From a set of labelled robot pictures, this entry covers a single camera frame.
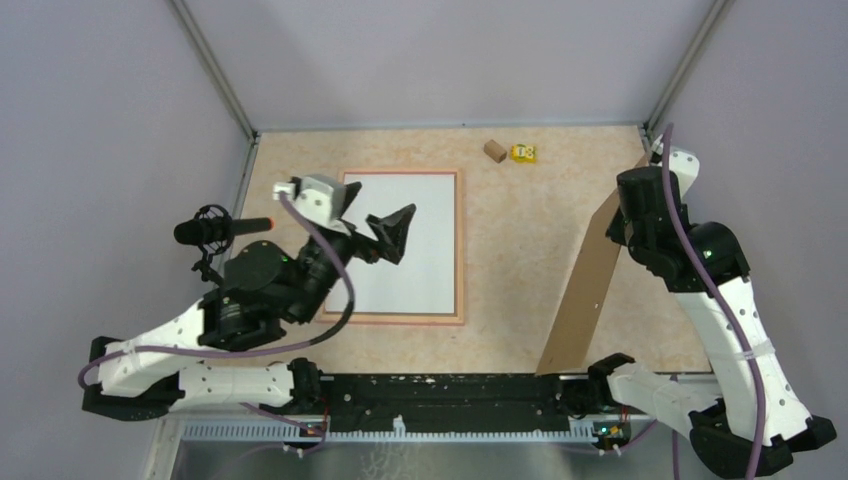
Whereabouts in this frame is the blue landscape photo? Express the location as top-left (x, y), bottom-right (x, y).
top-left (324, 173), bottom-right (458, 315)

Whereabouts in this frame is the wooden picture frame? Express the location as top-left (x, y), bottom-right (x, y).
top-left (315, 168), bottom-right (467, 327)

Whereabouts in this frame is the brown cardboard backing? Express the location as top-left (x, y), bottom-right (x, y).
top-left (535, 191), bottom-right (620, 376)

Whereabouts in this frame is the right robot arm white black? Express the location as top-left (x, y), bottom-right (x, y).
top-left (586, 166), bottom-right (837, 479)

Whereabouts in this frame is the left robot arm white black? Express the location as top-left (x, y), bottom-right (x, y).
top-left (78, 175), bottom-right (417, 422)

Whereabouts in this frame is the black microphone orange tip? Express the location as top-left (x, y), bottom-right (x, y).
top-left (173, 204), bottom-right (274, 285)

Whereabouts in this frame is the small wooden block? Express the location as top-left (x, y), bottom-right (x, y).
top-left (483, 140), bottom-right (508, 163)

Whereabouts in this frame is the yellow toy block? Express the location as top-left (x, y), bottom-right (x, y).
top-left (510, 144), bottom-right (537, 163)

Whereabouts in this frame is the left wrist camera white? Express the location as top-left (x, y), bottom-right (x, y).
top-left (272, 174), bottom-right (351, 235)

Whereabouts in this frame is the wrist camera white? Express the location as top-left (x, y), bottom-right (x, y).
top-left (272, 174), bottom-right (351, 235)
top-left (650, 135), bottom-right (700, 198)

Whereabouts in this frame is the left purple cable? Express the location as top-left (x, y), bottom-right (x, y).
top-left (78, 188), bottom-right (357, 457)

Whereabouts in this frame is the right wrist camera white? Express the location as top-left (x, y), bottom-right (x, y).
top-left (650, 135), bottom-right (700, 198)

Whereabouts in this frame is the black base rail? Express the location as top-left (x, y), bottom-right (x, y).
top-left (258, 372), bottom-right (654, 436)

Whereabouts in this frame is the white cable duct strip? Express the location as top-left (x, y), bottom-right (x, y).
top-left (181, 419), bottom-right (597, 444)

